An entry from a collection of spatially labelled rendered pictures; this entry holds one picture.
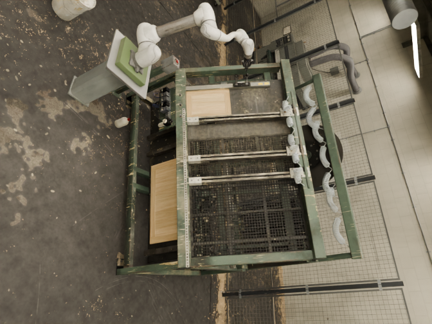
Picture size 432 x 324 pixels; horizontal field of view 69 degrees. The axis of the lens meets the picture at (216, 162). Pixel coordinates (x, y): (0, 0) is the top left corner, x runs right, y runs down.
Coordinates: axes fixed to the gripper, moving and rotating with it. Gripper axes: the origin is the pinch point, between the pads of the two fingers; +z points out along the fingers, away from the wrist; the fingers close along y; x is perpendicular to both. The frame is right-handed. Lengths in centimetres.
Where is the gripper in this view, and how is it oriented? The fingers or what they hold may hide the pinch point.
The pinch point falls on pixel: (246, 68)
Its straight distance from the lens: 367.4
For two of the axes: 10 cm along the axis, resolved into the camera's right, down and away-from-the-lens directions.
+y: -10.0, 0.6, -0.1
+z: 0.1, 3.9, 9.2
